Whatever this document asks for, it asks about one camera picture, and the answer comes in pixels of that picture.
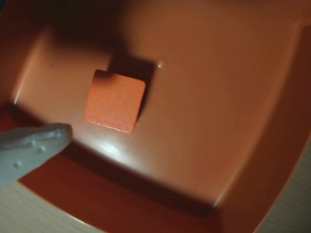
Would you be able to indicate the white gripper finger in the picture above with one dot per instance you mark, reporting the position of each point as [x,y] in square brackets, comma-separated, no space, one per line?
[24,155]

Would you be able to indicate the orange plastic box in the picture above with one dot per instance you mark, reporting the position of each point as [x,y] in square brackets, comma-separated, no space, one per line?
[206,109]

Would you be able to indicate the orange cube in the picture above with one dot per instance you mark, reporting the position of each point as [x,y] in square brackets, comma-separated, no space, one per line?
[114,104]

